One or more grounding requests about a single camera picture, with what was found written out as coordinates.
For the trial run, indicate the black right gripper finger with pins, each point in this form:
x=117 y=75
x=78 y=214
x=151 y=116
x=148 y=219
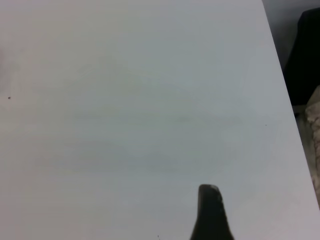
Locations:
x=211 y=217

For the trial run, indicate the beige rough cloth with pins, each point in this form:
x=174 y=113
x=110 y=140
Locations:
x=315 y=130

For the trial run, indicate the black background object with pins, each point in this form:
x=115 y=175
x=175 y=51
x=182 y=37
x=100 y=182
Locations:
x=306 y=62

